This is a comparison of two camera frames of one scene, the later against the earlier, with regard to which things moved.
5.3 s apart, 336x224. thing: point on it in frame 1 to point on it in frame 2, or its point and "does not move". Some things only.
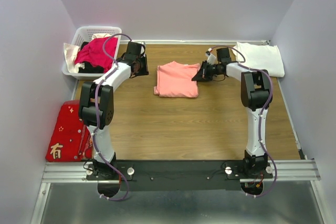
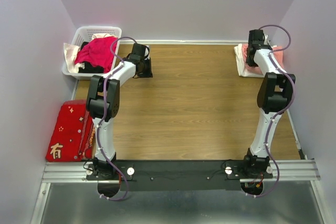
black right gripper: [201, 75] to [251, 63]
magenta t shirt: [93, 52] does not move
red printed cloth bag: [71, 141] does not move
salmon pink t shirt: [175, 80] to [256, 70]
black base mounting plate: [178, 175] does not move
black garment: [89, 67] does not move
